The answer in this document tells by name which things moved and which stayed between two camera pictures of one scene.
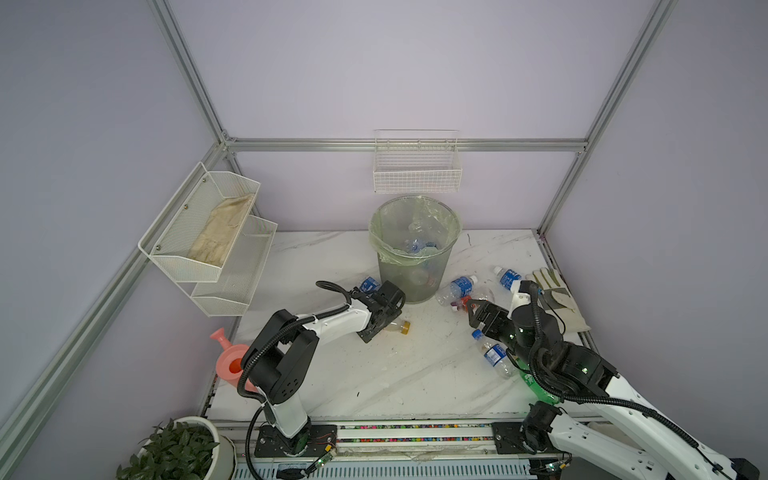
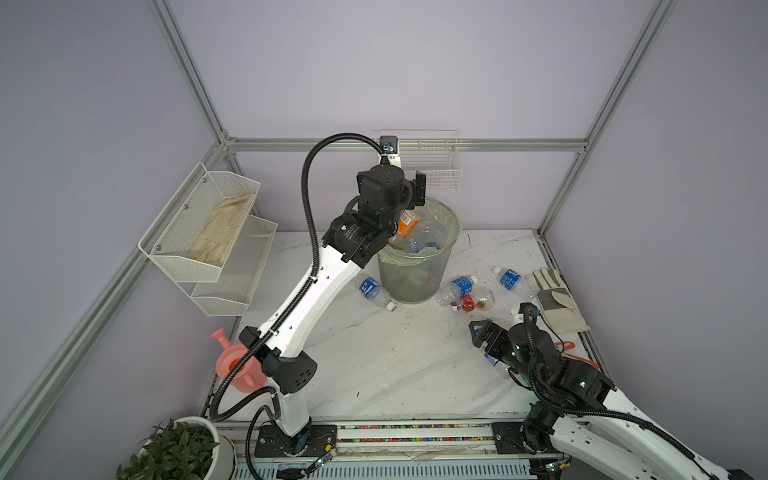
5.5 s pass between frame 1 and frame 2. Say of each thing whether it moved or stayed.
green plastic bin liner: stayed
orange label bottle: moved
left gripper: moved
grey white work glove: stayed
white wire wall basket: stayed
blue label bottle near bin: stayed
